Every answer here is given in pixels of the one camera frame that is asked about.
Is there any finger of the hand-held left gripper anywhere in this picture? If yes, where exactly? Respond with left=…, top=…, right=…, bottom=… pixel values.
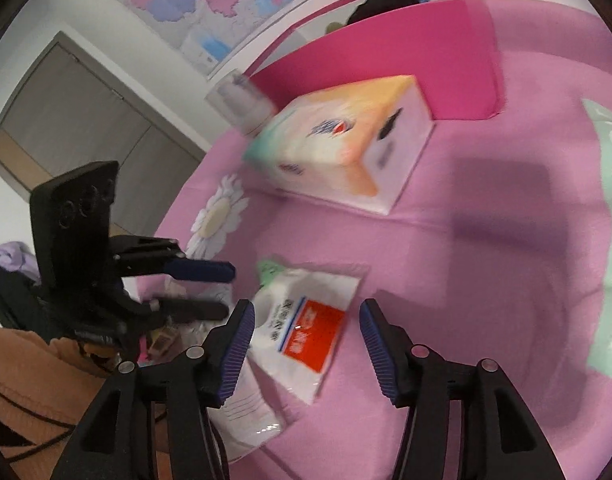
left=121, top=296, right=232, bottom=323
left=111, top=236, right=236, bottom=283

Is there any small brown packet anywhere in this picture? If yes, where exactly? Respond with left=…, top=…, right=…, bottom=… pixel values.
left=148, top=327, right=182, bottom=358

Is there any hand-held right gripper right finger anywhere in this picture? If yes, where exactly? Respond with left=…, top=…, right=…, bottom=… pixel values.
left=358, top=298, right=564, bottom=480

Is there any pink cardboard box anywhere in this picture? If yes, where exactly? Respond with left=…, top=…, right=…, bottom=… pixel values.
left=248, top=0, right=502, bottom=121

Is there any purple cloth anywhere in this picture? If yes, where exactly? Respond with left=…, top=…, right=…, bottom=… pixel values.
left=0, top=241, right=39, bottom=281

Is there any white spray bottle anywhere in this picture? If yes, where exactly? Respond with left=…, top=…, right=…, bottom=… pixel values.
left=205, top=72, right=277, bottom=138

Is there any white red-label packet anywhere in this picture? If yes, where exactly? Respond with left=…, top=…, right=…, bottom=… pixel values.
left=248, top=259, right=369, bottom=406

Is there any grey door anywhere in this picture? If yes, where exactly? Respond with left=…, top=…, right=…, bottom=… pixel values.
left=0, top=31, right=209, bottom=206

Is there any pastel tissue box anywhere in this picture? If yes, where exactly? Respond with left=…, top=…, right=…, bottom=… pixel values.
left=242, top=75, right=435, bottom=216

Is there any clear cotton swab packet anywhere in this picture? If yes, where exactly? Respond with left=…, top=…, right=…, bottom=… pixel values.
left=206, top=360, right=287, bottom=463

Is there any person's left forearm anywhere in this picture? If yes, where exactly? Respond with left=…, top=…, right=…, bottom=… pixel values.
left=0, top=325, right=174, bottom=480

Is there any black fabric scrunchie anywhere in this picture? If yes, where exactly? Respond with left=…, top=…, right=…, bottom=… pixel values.
left=345, top=0, right=427, bottom=28

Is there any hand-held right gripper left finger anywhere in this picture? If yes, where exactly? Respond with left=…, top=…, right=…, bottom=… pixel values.
left=51, top=299, right=257, bottom=480

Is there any dark cloth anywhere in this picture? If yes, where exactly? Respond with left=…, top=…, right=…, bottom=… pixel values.
left=0, top=255, right=52, bottom=341

